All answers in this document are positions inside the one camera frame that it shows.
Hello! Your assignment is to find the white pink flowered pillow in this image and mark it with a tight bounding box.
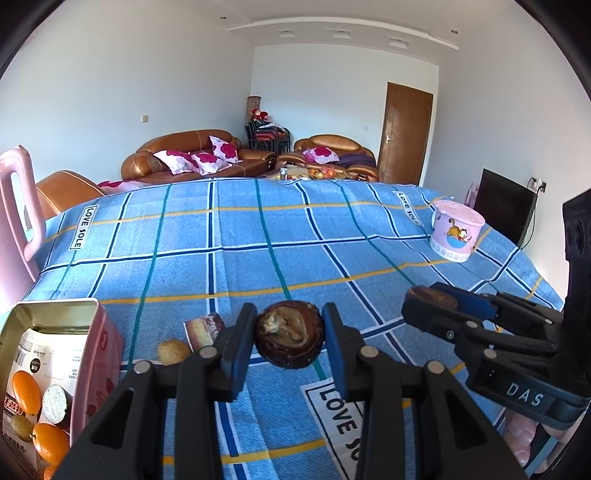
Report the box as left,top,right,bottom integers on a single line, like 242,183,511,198
153,149,195,175
210,135,242,162
302,146,340,164
190,151,232,175

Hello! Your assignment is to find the snack cake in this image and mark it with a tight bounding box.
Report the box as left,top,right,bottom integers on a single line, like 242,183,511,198
184,312,226,350
41,384,75,425

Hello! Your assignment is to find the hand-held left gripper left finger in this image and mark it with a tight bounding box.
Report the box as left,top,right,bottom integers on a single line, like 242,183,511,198
54,303,258,480

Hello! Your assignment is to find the person's right hand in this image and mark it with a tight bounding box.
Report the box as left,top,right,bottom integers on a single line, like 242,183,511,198
503,408,561,467

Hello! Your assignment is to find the pink electric kettle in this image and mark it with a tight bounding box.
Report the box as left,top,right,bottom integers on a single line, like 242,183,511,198
0,145,45,315

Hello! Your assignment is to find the pink cartoon cup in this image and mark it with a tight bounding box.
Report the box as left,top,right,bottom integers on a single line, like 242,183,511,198
429,199,486,263

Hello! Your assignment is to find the purple blanket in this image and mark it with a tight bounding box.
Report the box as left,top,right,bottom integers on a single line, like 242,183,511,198
339,152,376,168

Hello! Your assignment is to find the black television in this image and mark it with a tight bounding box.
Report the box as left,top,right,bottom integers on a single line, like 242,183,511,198
474,168,536,247

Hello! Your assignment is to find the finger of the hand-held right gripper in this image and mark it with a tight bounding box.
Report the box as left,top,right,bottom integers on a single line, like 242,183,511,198
401,286,561,365
429,282,566,324

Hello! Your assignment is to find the brown leather armchair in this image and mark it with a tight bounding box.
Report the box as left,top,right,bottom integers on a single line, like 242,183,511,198
36,170,106,220
276,135,380,182

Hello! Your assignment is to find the green-brown kiwi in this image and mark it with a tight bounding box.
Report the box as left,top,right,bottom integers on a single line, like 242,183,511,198
10,414,35,439

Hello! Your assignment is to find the brown leather sofa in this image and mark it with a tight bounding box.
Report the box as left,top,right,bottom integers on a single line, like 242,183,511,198
121,129,278,182

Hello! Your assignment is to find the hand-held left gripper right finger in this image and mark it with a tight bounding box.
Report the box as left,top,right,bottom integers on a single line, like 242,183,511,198
322,302,513,480

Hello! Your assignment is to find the pink tin box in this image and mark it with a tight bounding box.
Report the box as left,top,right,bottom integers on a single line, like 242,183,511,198
0,298,124,480

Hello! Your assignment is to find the coffee table with food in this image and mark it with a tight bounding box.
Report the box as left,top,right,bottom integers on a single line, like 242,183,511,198
263,165,349,182

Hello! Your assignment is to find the brown wooden door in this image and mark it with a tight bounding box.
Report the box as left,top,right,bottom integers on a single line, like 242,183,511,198
378,82,435,186

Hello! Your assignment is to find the stack of dark chairs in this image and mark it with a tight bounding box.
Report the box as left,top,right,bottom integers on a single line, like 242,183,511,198
245,121,291,153

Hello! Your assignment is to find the blue plaid tablecloth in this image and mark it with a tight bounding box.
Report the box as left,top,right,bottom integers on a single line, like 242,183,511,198
28,178,566,480

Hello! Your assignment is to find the brown kiwi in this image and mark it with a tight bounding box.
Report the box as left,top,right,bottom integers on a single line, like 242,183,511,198
158,339,191,366

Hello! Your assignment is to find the printed paper leaflet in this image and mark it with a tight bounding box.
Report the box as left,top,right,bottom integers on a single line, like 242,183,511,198
2,328,90,480

